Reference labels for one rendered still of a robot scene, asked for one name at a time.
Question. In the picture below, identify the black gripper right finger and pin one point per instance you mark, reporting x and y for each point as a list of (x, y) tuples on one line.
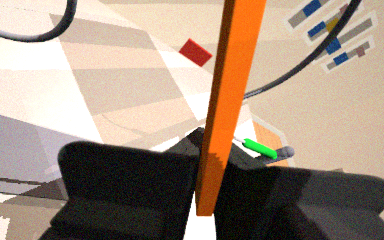
[(251, 194)]

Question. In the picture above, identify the orange handle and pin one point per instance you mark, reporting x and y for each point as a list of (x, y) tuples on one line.
[(239, 30)]

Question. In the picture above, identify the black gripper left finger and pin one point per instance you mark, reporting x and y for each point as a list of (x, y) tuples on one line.
[(166, 179)]

